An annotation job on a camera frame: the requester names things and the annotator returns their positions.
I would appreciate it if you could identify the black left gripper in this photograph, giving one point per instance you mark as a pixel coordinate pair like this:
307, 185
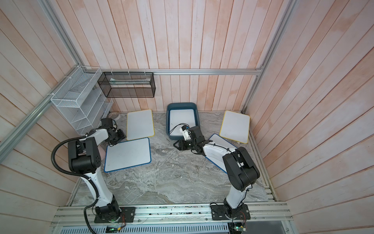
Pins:
122, 136

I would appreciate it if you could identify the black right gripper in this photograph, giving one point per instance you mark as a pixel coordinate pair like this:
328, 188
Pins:
181, 143

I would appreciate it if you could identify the blue-framed whiteboard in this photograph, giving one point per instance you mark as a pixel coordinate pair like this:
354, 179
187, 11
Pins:
216, 149
180, 117
128, 154

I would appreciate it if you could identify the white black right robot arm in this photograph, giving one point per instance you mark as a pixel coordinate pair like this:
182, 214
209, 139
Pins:
236, 162

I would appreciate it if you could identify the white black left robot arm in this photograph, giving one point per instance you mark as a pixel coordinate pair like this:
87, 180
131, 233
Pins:
84, 158

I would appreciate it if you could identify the yellow-framed whiteboard far left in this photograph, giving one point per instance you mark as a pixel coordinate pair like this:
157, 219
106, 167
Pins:
140, 124

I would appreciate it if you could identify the yellow-framed whiteboard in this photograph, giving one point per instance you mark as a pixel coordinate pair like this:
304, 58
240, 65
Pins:
140, 124
235, 126

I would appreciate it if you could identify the teal plastic storage box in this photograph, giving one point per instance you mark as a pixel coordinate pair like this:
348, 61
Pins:
175, 106

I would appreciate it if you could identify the yellow-framed whiteboard far right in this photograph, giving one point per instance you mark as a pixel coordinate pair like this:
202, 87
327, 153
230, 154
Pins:
235, 126

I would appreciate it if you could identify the small clear tape roll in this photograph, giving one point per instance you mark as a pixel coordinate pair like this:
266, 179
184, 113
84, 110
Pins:
114, 115

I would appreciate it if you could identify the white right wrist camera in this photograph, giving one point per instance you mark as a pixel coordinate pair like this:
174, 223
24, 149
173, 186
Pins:
185, 131

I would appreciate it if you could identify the black mesh wall basket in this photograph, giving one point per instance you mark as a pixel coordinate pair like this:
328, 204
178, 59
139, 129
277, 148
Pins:
127, 84

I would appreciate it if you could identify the white wire wall shelf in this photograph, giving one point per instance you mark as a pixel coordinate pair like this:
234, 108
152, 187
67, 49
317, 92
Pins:
81, 101

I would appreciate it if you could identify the aluminium horizontal wall rail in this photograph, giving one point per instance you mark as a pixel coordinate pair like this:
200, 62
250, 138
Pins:
161, 72

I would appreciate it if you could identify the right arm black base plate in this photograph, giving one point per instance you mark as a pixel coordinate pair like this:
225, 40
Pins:
225, 212

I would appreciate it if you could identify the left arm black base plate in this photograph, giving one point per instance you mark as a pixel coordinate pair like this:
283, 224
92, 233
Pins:
126, 215

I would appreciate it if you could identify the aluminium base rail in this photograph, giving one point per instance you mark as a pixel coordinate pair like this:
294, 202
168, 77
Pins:
178, 213

